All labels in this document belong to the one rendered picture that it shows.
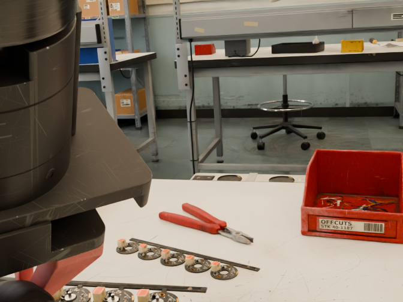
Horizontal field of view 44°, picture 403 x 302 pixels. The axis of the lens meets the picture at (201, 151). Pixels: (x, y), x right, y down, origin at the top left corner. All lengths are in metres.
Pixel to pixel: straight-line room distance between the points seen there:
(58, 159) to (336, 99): 4.51
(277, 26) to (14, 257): 2.34
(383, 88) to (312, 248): 4.18
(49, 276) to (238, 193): 0.46
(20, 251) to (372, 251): 0.38
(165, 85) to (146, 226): 4.36
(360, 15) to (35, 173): 2.33
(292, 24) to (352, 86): 2.24
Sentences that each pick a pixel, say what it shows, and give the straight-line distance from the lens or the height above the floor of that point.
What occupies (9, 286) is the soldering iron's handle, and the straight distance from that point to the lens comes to 0.19.
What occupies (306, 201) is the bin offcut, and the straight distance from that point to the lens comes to 0.53.
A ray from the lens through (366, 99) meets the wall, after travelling 4.65.
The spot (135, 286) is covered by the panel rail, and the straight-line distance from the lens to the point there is 0.33.
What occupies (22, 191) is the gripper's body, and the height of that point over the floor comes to 0.93.
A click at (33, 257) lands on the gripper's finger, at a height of 0.90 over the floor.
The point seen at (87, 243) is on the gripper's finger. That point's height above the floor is 0.90.
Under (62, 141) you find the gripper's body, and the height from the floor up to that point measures 0.94.
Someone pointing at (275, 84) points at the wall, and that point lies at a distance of 4.65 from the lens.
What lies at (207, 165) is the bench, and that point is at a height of 0.17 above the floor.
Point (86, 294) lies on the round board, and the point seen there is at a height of 0.81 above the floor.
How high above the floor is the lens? 0.97
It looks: 15 degrees down
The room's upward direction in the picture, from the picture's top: 4 degrees counter-clockwise
